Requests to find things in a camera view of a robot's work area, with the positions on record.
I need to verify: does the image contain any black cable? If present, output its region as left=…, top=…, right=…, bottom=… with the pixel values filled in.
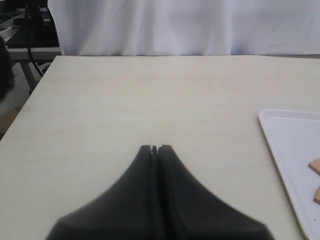
left=24, top=0, right=46, bottom=78

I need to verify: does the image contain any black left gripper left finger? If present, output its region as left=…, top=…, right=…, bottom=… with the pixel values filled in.
left=44, top=144, right=157, bottom=240

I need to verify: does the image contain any white plastic tray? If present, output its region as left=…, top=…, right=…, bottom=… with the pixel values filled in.
left=258, top=109, right=320, bottom=240

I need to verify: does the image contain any white backdrop curtain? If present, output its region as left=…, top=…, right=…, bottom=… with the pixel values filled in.
left=48, top=0, right=320, bottom=56

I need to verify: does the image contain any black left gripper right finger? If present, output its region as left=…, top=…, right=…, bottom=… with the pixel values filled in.
left=157, top=144, right=276, bottom=240

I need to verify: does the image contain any wooden notched piece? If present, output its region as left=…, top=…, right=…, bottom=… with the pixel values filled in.
left=308, top=158, right=320, bottom=175
left=313, top=186, right=320, bottom=204

